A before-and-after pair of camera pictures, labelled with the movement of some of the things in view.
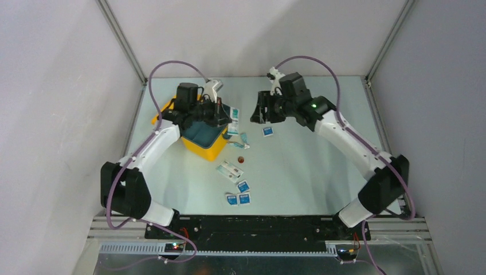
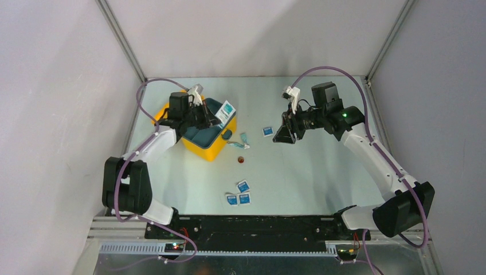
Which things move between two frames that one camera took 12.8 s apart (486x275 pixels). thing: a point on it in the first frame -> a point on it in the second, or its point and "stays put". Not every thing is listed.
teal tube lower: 235,144 stays put
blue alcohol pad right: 243,199 stays put
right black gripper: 265,100 -> 286,133
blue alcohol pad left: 232,199 stays put
